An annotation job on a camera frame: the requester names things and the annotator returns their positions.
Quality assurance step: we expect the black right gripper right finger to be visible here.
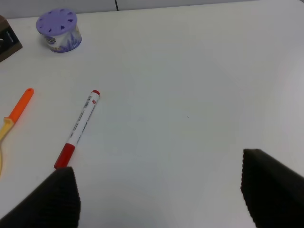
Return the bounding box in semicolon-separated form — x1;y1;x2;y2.
240;149;304;228

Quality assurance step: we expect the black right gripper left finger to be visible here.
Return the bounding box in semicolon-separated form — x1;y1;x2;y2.
0;167;81;228

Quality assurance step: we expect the red and white marker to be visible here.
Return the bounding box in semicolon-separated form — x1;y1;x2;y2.
54;90;100;169

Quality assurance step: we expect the brown coffee capsule box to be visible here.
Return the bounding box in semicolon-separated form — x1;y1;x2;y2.
0;16;23;62

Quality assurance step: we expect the purple lid air freshener tub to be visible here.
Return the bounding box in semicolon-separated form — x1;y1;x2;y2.
36;8;82;53

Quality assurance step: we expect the orange handled wooden spatula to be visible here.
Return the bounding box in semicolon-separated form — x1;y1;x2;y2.
0;88;35;177

